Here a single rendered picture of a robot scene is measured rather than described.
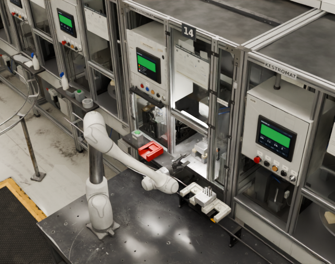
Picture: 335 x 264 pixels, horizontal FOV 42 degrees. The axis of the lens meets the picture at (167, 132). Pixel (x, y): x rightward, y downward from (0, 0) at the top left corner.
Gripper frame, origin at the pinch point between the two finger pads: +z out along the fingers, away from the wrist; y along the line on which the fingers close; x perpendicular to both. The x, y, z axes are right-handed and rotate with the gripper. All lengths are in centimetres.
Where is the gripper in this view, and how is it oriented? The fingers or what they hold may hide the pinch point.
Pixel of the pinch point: (186, 158)
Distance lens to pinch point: 323.4
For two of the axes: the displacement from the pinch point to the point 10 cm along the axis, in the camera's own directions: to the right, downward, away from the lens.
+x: -6.7, -4.3, 6.0
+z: 7.4, -4.3, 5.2
